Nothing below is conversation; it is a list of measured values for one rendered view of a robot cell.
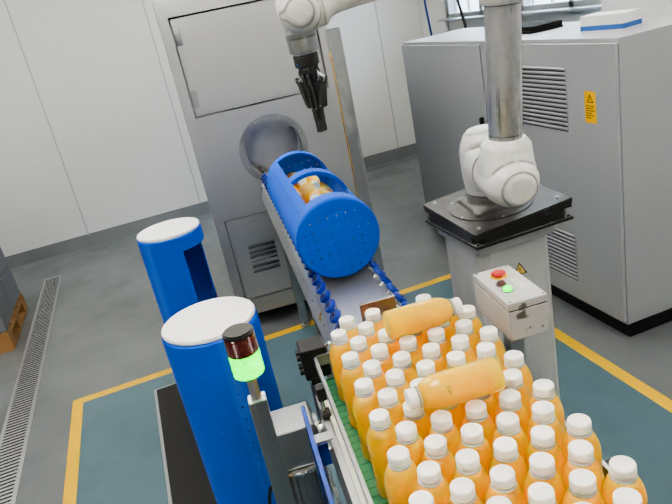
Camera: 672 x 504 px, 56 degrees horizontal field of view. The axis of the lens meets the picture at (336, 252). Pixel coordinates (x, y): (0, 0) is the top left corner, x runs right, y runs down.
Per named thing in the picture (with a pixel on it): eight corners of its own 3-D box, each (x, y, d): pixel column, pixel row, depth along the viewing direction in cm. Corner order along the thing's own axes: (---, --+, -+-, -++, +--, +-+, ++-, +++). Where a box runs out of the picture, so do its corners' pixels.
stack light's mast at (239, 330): (269, 385, 134) (251, 318, 129) (273, 401, 129) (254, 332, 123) (240, 393, 134) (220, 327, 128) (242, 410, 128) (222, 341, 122)
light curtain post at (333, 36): (395, 343, 356) (336, 27, 295) (398, 348, 351) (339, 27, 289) (385, 346, 355) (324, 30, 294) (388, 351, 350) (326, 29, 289)
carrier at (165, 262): (194, 420, 297) (253, 399, 304) (137, 249, 266) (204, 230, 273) (188, 391, 323) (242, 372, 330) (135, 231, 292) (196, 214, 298)
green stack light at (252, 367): (263, 360, 132) (257, 340, 130) (266, 375, 126) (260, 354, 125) (232, 369, 131) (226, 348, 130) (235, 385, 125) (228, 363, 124)
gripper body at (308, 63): (323, 48, 188) (330, 80, 191) (305, 51, 194) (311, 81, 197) (304, 54, 183) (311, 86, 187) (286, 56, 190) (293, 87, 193)
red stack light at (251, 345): (257, 339, 130) (252, 323, 129) (260, 354, 125) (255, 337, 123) (226, 348, 130) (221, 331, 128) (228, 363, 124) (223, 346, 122)
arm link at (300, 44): (301, 31, 192) (306, 51, 195) (278, 37, 187) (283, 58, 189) (321, 28, 186) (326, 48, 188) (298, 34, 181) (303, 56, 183)
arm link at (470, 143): (502, 174, 225) (494, 114, 216) (523, 190, 209) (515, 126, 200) (458, 186, 225) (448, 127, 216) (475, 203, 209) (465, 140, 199)
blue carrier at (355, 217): (335, 199, 299) (317, 141, 288) (389, 262, 218) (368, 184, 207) (277, 219, 296) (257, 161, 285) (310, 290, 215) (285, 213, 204)
